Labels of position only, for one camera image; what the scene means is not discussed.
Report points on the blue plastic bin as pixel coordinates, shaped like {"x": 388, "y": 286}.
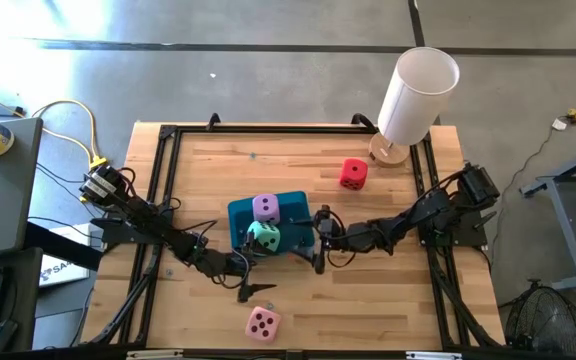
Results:
{"x": 295, "y": 207}

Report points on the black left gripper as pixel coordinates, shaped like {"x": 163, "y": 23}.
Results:
{"x": 218, "y": 262}

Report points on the white cardboard box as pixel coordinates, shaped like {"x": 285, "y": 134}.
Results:
{"x": 63, "y": 265}

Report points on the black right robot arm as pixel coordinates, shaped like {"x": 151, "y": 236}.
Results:
{"x": 418, "y": 220}

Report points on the white shade table lamp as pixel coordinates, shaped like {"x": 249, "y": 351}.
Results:
{"x": 418, "y": 95}

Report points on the large red foam die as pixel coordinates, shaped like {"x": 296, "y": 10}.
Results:
{"x": 353, "y": 174}

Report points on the large pink foam die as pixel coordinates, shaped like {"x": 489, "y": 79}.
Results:
{"x": 263, "y": 324}

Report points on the white power adapter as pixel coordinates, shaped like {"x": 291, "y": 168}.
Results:
{"x": 559, "y": 124}

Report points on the black aluminium table frame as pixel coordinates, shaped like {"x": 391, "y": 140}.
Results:
{"x": 268, "y": 129}

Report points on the grey metal stand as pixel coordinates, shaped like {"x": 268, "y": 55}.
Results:
{"x": 563, "y": 170}

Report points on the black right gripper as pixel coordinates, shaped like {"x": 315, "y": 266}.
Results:
{"x": 330, "y": 232}

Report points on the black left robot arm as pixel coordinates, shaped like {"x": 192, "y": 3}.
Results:
{"x": 138, "y": 220}

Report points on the large green foam die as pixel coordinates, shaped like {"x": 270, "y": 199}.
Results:
{"x": 264, "y": 236}

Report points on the large purple foam die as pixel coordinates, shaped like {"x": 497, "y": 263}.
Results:
{"x": 266, "y": 208}

